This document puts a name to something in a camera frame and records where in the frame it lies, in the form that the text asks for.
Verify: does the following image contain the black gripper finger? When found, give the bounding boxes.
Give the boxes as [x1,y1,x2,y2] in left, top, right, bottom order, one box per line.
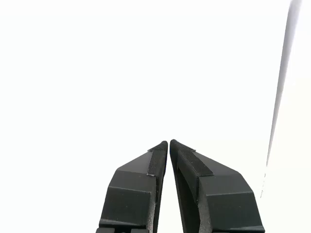
[169,139,266,233]
[96,140,169,233]

